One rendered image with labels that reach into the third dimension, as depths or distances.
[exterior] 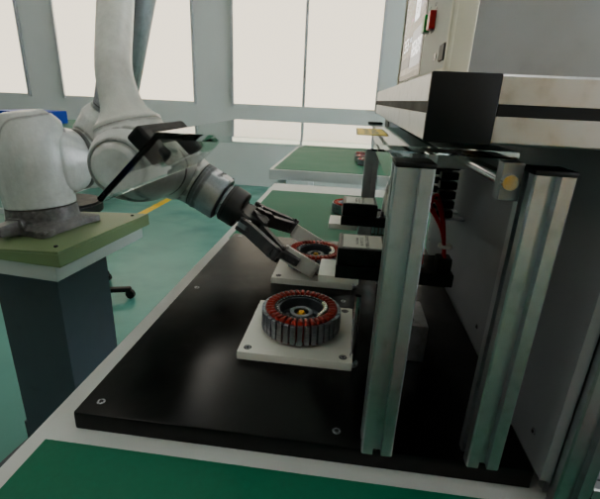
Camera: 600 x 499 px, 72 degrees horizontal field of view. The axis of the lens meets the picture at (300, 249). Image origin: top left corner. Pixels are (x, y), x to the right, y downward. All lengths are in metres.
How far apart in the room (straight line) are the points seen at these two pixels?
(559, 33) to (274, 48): 4.98
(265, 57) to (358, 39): 1.09
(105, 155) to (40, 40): 5.94
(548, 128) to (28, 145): 1.00
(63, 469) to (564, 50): 0.59
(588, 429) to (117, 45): 0.75
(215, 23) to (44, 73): 2.33
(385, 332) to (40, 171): 0.90
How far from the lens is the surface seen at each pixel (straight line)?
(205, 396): 0.51
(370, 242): 0.55
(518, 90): 0.32
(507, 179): 0.36
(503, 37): 0.44
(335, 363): 0.55
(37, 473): 0.51
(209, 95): 5.53
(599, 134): 0.35
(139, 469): 0.48
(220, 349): 0.59
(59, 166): 1.12
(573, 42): 0.46
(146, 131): 0.43
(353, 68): 5.25
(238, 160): 5.49
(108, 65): 0.72
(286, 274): 0.78
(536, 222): 0.36
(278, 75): 5.32
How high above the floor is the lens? 1.09
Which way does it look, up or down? 20 degrees down
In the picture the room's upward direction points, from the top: 3 degrees clockwise
